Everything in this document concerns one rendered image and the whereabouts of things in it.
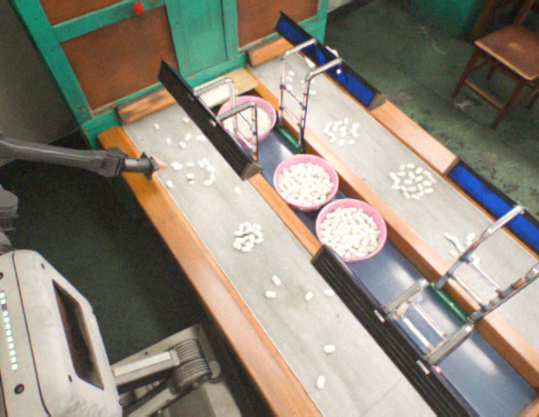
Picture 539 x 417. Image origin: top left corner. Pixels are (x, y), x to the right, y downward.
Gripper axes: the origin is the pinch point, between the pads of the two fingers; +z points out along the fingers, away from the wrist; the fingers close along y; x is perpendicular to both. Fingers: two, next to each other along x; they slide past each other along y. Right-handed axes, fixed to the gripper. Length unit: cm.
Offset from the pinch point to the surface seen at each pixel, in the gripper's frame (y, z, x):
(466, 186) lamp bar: -83, 38, -64
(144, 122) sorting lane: 34.6, 9.5, 2.4
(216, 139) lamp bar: -20.9, -5.4, -29.8
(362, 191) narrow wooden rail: -53, 50, -35
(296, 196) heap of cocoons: -38, 34, -19
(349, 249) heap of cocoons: -69, 35, -20
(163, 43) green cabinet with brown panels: 40, 5, -33
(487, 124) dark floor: -30, 222, -77
